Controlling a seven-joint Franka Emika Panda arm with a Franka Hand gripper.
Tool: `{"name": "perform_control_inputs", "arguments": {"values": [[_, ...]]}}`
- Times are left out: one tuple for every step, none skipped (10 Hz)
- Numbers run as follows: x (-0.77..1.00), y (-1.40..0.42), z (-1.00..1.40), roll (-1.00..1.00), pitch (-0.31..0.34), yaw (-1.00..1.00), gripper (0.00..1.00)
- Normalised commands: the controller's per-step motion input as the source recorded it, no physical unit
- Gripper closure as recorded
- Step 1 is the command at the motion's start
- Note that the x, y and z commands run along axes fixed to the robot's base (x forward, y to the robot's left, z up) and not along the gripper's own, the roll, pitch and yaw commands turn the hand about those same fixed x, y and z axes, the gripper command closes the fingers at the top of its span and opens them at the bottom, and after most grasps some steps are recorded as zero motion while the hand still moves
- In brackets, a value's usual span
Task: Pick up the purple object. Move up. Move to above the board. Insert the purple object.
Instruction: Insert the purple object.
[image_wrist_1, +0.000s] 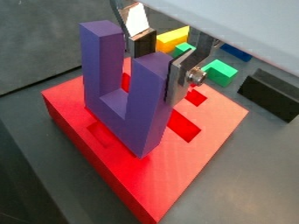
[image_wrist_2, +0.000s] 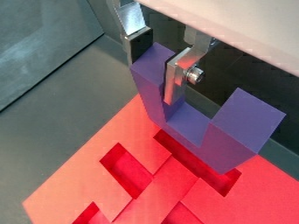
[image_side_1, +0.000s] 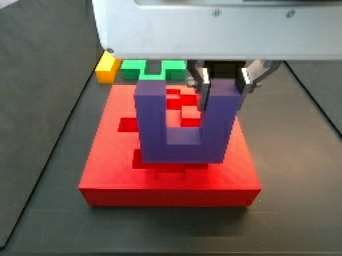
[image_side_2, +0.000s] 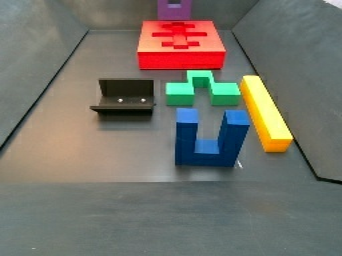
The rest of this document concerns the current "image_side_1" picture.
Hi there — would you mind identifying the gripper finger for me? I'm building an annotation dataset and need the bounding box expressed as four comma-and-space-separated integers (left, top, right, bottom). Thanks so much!
237, 59, 280, 105
186, 60, 210, 111

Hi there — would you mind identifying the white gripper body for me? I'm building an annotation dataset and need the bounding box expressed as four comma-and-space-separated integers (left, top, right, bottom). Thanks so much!
92, 0, 342, 60

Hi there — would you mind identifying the purple U-shaped block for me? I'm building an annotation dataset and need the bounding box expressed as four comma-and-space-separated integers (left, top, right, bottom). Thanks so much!
133, 79, 240, 164

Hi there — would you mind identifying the red puzzle board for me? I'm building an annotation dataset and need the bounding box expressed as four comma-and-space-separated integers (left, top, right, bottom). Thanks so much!
78, 85, 261, 207

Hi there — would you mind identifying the green U-shaped block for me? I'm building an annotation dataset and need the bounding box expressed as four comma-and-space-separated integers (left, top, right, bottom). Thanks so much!
120, 60, 185, 81

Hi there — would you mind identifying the yellow bar block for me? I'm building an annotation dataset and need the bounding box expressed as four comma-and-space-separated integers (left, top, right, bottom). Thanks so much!
94, 51, 121, 84

